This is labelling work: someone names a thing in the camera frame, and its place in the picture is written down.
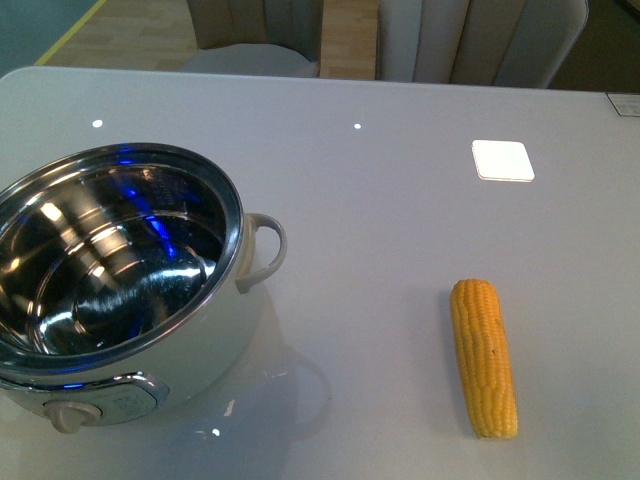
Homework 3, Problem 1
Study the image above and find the yellow corn cob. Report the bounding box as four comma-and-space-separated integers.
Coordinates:
450, 279, 519, 440

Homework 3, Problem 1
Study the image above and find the white electric cooking pot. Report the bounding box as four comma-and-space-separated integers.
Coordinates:
1, 143, 287, 433

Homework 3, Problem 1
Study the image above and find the left beige upholstered chair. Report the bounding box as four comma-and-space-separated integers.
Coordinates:
181, 0, 324, 78

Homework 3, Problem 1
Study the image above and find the beige upholstered chair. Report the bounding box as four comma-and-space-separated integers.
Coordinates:
375, 0, 589, 89
181, 0, 324, 78

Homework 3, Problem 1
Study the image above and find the right beige upholstered chair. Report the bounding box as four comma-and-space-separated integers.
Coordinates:
375, 0, 589, 89

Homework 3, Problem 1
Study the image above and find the label sticker on table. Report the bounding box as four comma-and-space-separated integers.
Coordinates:
606, 92, 640, 118

